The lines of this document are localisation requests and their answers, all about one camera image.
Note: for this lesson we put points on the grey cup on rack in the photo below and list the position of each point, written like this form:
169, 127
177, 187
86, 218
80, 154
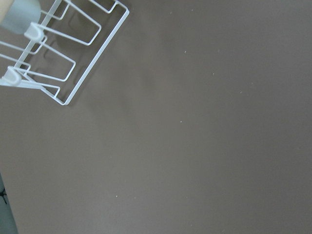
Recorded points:
17, 15

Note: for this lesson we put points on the white wire cup rack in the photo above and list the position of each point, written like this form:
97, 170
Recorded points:
57, 54

